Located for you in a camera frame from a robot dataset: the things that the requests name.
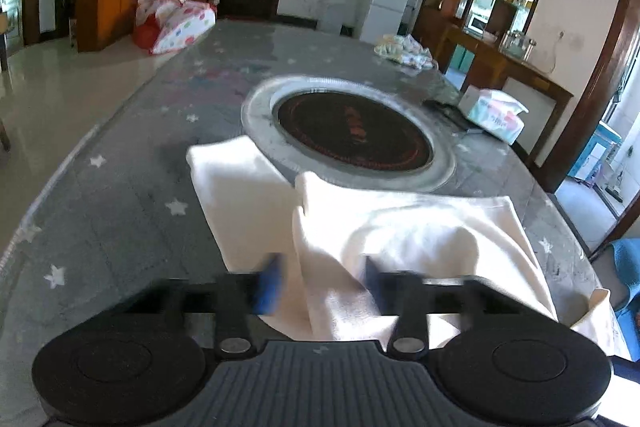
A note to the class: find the crumpled plastic bag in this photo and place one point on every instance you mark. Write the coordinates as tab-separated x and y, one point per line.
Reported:
405	49

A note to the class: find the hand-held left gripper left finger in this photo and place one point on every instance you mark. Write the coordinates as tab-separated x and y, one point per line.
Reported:
267	283

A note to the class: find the soft tissue pack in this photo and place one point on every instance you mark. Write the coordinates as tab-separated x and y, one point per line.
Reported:
495	114

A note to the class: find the white water dispenser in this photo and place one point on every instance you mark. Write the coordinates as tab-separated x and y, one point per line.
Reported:
334	9

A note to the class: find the grey star-patterned table mat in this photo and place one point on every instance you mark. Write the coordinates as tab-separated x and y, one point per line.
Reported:
125	207

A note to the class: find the wooden sideboard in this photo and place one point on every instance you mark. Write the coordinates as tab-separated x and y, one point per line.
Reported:
525	77

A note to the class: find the polka dot play tent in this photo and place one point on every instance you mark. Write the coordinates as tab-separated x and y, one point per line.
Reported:
180	27

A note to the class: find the light blue cabinet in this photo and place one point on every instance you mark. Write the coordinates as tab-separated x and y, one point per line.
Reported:
595	157

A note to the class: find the dark wooden door frame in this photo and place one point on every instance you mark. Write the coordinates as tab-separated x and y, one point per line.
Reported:
590	107

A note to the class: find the red toy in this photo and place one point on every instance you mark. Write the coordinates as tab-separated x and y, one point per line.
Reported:
145	34

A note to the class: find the blue cloth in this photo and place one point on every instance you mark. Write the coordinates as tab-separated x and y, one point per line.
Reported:
625	272

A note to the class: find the round built-in induction cooker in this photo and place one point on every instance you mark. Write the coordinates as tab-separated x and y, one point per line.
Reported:
350	127

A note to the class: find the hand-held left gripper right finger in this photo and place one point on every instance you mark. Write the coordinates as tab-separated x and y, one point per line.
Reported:
374	279

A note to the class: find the glass jar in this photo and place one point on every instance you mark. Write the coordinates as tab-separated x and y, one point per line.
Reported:
520	44

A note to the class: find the white microwave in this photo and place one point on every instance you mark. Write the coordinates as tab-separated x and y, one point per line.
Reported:
476	23

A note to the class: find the black flat device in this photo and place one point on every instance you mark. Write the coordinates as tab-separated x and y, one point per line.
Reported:
450	109

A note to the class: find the white cloth garment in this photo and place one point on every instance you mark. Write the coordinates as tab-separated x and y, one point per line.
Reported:
425	232

